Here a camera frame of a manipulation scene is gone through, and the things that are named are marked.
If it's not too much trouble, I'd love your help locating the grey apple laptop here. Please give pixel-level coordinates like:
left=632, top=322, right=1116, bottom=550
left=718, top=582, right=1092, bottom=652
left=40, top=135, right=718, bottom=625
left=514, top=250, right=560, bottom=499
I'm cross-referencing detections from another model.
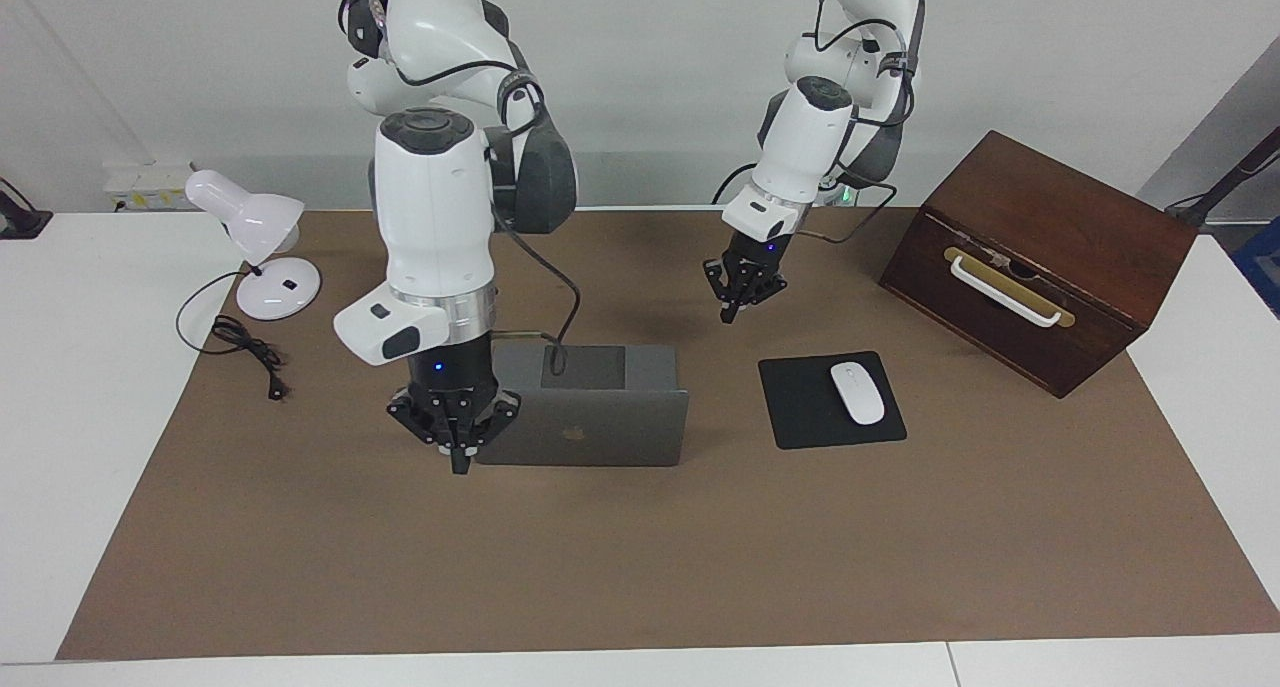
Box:
left=475, top=344, right=691, bottom=468

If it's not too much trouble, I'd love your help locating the black mouse pad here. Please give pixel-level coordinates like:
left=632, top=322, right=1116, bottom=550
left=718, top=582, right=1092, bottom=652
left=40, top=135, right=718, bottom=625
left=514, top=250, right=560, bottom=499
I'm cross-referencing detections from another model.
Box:
left=758, top=351, right=908, bottom=451

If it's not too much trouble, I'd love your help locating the white computer mouse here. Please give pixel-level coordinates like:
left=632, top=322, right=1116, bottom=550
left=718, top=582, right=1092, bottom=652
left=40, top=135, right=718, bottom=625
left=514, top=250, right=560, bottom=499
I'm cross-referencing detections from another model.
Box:
left=830, top=362, right=887, bottom=426

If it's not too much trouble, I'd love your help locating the brown table mat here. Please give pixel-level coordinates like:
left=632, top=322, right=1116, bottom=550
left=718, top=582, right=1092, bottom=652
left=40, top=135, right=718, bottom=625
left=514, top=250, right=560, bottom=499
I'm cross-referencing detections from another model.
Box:
left=55, top=207, right=1280, bottom=661

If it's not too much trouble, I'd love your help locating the white desk lamp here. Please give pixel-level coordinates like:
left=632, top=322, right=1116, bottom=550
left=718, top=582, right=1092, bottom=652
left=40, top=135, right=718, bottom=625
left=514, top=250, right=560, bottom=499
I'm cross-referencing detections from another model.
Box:
left=185, top=170, right=323, bottom=321

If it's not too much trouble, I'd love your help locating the dark wooden box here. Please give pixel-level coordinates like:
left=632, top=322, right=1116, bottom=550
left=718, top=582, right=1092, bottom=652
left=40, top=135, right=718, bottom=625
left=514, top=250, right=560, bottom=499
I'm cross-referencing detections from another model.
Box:
left=878, top=130, right=1199, bottom=400

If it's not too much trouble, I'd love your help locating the black table clamp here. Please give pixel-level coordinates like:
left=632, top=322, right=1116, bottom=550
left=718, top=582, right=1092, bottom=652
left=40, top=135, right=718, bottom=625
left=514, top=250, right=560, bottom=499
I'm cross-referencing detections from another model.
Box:
left=0, top=177, right=53, bottom=240

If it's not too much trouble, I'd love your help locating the black stand leg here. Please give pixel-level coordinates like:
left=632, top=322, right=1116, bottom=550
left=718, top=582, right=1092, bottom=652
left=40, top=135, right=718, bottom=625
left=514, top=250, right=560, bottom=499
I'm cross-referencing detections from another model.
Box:
left=1165, top=127, right=1280, bottom=230

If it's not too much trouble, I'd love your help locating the black base cable bundle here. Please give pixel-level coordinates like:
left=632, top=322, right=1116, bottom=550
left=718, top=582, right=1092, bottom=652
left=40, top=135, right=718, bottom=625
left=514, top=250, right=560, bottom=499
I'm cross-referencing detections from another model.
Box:
left=712, top=162, right=761, bottom=207

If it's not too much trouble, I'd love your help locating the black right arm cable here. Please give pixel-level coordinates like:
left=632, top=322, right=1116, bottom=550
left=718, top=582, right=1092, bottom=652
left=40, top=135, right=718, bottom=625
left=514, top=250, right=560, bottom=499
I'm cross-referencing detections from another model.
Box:
left=400, top=57, right=583, bottom=376

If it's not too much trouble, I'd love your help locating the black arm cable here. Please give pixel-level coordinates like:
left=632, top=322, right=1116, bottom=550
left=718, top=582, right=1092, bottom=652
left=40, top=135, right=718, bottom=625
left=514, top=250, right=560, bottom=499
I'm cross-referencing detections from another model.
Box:
left=400, top=57, right=583, bottom=376
left=790, top=0, right=919, bottom=248

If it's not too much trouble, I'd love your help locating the black lamp power cable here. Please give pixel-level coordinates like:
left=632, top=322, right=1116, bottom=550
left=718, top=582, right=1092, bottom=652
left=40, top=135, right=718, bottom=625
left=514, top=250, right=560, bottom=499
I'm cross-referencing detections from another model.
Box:
left=176, top=270, right=291, bottom=402

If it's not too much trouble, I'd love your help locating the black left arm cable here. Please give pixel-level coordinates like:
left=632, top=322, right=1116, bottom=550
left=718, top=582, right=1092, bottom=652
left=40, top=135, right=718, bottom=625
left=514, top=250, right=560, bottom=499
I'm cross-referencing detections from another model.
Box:
left=790, top=0, right=919, bottom=248

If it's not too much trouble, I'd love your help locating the white box handle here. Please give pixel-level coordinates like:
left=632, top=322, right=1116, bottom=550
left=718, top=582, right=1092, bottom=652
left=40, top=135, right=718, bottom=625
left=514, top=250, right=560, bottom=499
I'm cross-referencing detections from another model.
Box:
left=948, top=255, right=1061, bottom=328

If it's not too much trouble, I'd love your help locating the brass handle plate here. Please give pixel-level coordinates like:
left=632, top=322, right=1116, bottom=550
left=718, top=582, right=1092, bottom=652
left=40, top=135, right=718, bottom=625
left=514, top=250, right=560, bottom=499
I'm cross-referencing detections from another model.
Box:
left=943, top=247, right=1076, bottom=329

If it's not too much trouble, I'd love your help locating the white wall power strip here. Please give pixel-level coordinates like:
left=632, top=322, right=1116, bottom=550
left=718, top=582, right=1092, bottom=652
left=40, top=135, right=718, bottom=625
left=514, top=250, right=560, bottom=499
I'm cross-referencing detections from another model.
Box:
left=103, top=162, right=196, bottom=212

